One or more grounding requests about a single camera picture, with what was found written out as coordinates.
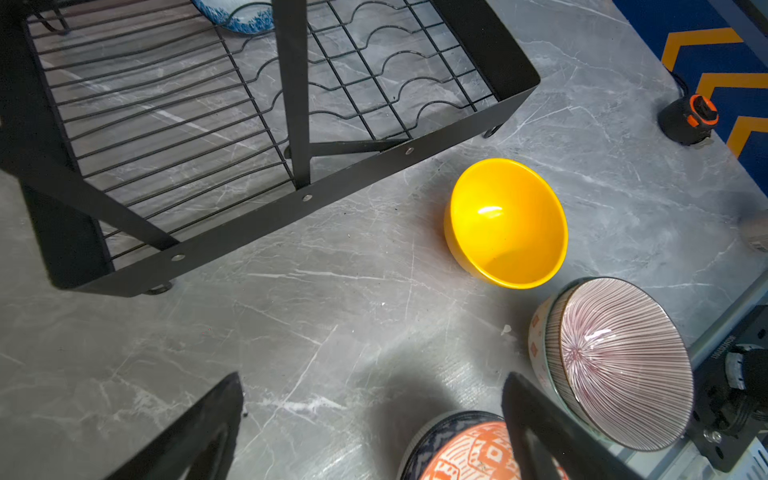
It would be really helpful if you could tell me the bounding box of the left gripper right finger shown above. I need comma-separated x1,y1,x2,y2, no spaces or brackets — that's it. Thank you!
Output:
501,372,640,479

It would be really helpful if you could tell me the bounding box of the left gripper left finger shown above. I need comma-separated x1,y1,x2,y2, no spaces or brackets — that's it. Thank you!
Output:
108,372,244,479

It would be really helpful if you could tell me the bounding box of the orange patterned bowl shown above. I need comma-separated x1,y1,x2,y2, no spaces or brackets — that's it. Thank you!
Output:
397,410,571,480

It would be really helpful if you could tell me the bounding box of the yellow bowl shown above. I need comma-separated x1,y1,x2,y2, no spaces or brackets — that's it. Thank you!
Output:
443,158,569,290

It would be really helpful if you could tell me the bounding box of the blue floral bowl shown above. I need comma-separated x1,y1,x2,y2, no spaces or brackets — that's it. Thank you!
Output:
191,0,274,35

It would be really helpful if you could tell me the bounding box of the pink striped bowl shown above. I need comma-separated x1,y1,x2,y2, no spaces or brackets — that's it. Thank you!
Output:
528,277,694,452

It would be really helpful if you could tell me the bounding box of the white lidded cup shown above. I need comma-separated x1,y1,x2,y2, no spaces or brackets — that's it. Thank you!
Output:
738,210,768,253

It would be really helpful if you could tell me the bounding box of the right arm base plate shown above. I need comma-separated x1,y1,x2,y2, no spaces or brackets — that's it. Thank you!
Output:
686,305,767,473

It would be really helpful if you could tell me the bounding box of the black wire dish rack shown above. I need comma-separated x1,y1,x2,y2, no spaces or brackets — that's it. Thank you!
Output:
1,1,540,297

